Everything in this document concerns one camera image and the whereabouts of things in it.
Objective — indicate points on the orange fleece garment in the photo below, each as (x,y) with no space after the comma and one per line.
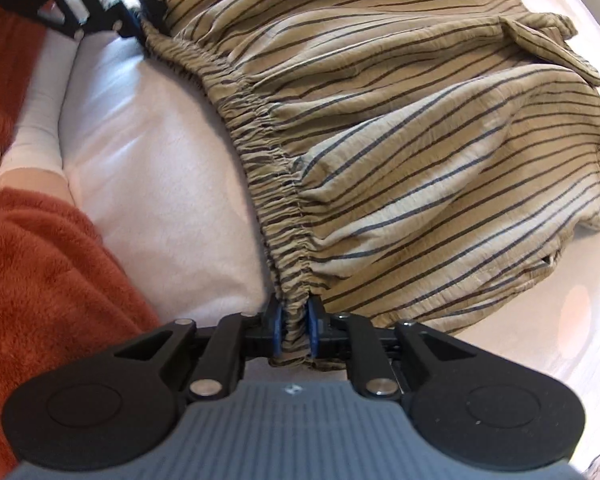
(45,285)

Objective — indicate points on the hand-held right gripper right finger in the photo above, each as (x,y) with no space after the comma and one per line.
(314,329)

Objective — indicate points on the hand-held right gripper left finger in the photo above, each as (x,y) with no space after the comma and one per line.
(278,329)

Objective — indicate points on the white bed sheet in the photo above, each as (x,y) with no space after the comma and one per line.
(145,170)

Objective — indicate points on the beige striped shorts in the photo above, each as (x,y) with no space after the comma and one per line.
(380,135)

